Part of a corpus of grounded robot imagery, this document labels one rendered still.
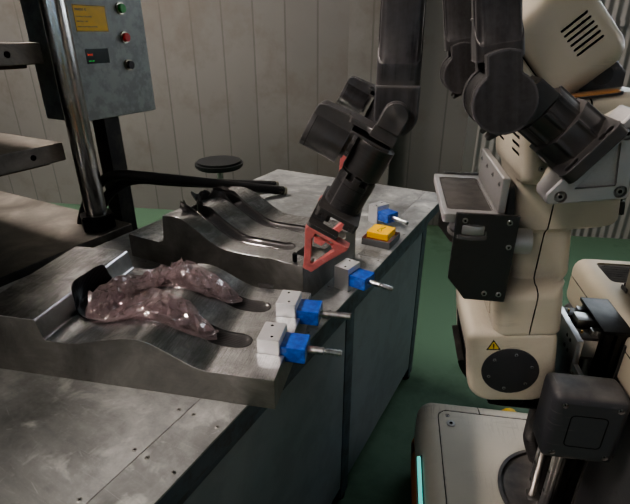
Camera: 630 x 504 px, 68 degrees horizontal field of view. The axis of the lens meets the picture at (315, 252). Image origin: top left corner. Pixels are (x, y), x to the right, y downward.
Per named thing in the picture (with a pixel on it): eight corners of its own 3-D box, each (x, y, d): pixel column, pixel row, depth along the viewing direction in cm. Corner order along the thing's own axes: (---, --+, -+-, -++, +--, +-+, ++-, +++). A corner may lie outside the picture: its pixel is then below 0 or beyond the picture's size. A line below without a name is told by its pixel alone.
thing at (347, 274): (397, 295, 101) (399, 273, 99) (386, 305, 97) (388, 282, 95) (346, 278, 108) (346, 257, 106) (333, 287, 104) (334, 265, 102)
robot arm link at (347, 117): (415, 110, 59) (413, 101, 67) (334, 65, 58) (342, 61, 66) (367, 190, 64) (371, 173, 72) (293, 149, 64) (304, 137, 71)
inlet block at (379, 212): (412, 230, 135) (414, 212, 132) (400, 234, 132) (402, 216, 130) (379, 217, 144) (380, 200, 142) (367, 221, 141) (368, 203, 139)
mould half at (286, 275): (354, 257, 118) (356, 206, 112) (303, 305, 97) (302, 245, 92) (201, 222, 140) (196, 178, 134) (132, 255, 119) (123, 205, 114)
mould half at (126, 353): (311, 316, 94) (310, 267, 89) (275, 409, 70) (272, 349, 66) (86, 291, 103) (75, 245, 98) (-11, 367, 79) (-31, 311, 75)
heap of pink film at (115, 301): (247, 293, 90) (245, 256, 87) (211, 349, 74) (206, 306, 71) (125, 280, 95) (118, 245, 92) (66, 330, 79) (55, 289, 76)
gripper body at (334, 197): (311, 216, 67) (336, 171, 63) (322, 194, 76) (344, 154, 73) (352, 237, 67) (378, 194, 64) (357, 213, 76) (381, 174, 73)
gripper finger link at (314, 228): (284, 265, 69) (312, 213, 64) (293, 245, 75) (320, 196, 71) (325, 287, 69) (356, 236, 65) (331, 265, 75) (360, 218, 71)
